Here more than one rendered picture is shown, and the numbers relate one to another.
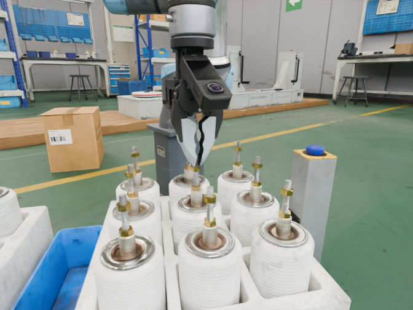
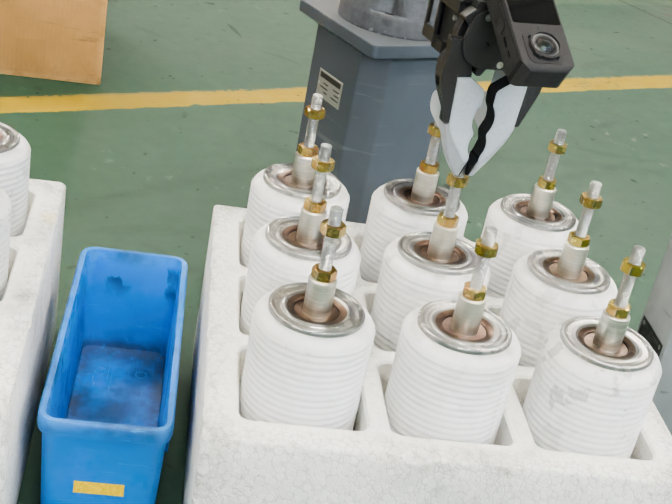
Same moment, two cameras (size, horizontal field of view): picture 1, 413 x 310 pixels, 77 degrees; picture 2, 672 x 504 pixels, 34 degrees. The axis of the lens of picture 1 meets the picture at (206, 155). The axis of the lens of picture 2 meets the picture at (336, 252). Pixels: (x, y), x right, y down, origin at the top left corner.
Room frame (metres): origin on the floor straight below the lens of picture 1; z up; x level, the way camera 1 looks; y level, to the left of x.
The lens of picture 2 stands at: (-0.43, 0.08, 0.68)
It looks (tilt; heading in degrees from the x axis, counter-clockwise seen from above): 27 degrees down; 2
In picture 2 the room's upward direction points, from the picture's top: 12 degrees clockwise
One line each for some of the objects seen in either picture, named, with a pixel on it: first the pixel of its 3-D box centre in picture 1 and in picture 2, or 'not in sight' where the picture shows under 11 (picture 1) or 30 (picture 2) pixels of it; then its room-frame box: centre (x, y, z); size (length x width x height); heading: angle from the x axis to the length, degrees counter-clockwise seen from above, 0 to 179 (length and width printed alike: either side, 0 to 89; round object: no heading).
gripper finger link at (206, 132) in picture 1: (201, 138); (485, 116); (0.47, 0.01, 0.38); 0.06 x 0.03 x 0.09; 25
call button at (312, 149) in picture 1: (314, 151); not in sight; (0.58, -0.25, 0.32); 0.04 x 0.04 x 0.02
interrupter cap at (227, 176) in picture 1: (237, 176); (537, 213); (0.59, -0.08, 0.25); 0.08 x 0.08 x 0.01
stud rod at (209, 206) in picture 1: (209, 211); (479, 271); (0.33, -0.01, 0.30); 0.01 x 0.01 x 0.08
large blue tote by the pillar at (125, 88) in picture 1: (132, 90); not in sight; (5.01, 1.39, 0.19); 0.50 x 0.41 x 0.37; 43
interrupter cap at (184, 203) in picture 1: (196, 203); (439, 253); (0.45, 0.02, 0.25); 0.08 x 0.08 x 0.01
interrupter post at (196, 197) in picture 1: (196, 197); (442, 240); (0.45, 0.02, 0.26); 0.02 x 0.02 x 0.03
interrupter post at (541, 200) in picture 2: (237, 171); (541, 201); (0.59, -0.08, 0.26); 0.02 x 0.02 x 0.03
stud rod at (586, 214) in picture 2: (256, 174); (584, 221); (0.47, -0.10, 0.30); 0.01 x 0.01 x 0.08
